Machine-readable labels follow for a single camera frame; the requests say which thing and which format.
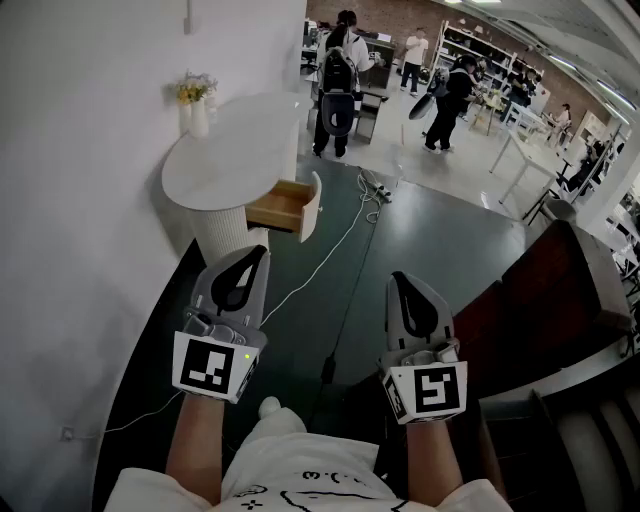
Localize dark slatted chair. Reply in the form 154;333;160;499
478;384;640;512

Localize grey cabinet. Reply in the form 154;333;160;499
352;33;397;145

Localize person's left forearm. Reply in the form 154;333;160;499
164;394;226;507

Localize large wooden drawer white front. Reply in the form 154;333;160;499
245;170;324;245

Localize person's white printed shirt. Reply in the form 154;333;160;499
102;432;516;512

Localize black cable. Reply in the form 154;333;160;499
305;197;384;434

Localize person's right forearm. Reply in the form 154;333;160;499
404;418;464;501

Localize grey seat-shaped device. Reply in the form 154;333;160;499
319;91;358;138
408;92;437;122

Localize yellow and white flower bouquet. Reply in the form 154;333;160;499
171;69;219;106

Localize person's light trousers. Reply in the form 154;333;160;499
259;407;307;441

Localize white curved table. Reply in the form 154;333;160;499
160;91;314;266

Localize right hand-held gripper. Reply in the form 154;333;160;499
378;271;469;426

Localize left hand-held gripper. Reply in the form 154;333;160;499
172;244;272;404

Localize white shelf unit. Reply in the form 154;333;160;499
430;19;520;81

